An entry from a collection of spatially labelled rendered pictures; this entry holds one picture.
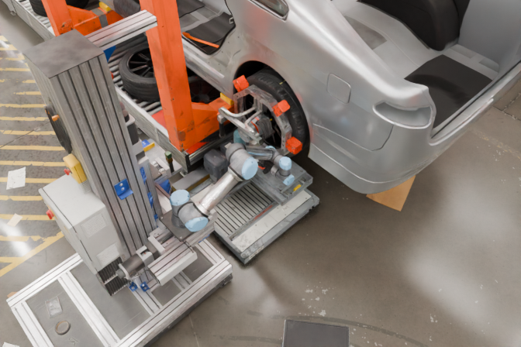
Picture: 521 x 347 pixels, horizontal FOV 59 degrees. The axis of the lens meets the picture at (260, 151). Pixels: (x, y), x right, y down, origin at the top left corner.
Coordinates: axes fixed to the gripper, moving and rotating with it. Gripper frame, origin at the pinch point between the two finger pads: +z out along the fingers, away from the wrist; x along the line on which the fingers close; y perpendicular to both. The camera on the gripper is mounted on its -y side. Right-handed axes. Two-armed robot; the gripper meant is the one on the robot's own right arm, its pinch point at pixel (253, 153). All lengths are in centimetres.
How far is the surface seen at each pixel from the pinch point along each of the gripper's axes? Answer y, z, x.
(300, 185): -65, -8, -44
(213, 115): -15, 62, -14
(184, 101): 16, 60, 11
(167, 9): 88, 60, 12
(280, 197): -68, -4, -25
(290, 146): 4.6, -14.7, -20.3
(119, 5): 7, 221, -32
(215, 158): -42, 46, -1
